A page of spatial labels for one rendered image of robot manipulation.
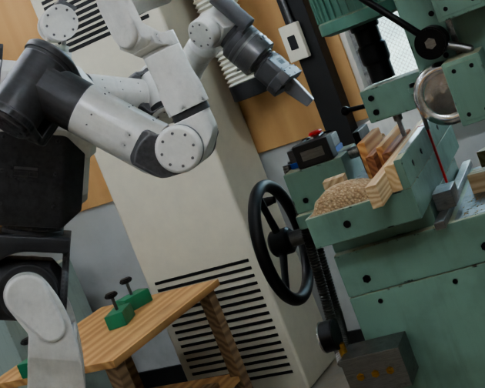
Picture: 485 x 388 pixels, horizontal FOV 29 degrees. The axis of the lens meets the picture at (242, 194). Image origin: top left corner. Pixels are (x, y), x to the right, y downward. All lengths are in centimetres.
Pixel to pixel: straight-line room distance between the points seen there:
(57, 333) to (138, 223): 185
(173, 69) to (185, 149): 13
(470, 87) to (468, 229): 26
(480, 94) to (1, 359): 259
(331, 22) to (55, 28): 53
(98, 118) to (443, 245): 68
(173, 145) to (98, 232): 266
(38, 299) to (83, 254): 245
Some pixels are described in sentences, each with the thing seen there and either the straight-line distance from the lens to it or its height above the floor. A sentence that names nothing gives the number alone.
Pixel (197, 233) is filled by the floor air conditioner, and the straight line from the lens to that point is 351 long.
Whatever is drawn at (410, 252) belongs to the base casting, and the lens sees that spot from 182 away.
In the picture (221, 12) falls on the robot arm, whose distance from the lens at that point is 199.
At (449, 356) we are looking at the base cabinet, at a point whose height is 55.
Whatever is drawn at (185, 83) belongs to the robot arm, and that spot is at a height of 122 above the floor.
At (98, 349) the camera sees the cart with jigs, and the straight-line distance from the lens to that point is 311.
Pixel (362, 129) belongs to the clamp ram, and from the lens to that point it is 201.
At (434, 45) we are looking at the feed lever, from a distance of 178.
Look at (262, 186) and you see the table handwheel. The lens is 207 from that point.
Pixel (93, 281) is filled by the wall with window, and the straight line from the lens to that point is 427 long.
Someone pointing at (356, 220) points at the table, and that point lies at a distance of 174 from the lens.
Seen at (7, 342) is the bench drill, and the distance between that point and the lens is 383.
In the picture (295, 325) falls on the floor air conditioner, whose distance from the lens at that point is 355.
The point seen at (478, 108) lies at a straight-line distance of 175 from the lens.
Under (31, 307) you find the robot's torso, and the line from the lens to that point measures 181.
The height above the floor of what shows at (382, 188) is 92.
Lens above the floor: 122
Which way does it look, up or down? 8 degrees down
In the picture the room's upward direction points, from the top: 21 degrees counter-clockwise
